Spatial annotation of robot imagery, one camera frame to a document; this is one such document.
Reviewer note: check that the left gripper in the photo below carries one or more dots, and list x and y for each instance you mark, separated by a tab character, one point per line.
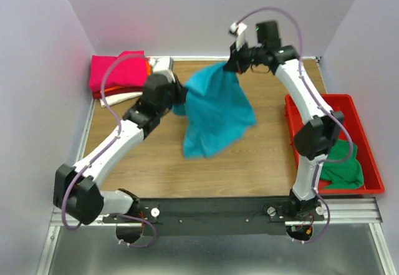
181	91

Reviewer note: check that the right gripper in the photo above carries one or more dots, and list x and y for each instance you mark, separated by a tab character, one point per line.
234	63

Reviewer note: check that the teal t shirt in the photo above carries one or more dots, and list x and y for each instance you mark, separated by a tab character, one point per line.
217	109

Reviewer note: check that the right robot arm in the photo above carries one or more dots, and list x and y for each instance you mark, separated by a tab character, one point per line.
321	125

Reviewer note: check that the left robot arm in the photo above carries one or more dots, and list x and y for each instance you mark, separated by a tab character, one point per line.
77	188

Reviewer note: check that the orange folded t shirt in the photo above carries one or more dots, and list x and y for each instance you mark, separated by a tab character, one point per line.
131	72

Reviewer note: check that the pink folded t shirt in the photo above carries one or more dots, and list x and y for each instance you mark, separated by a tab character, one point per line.
139	53

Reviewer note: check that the white folded t shirt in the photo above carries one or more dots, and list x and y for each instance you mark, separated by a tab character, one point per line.
116	99

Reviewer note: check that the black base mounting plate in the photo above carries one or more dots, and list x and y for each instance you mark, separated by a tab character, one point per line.
273	215

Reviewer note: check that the green t shirt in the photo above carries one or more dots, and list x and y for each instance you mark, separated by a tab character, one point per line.
347	175

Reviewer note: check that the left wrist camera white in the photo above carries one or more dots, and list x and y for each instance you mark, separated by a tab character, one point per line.
164	66

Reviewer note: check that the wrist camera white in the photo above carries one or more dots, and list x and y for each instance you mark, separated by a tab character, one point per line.
164	66
238	30

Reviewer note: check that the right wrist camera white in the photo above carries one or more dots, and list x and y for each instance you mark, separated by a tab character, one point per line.
238	30

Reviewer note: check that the aluminium frame rail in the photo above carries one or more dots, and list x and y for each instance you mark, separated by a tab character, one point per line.
261	164

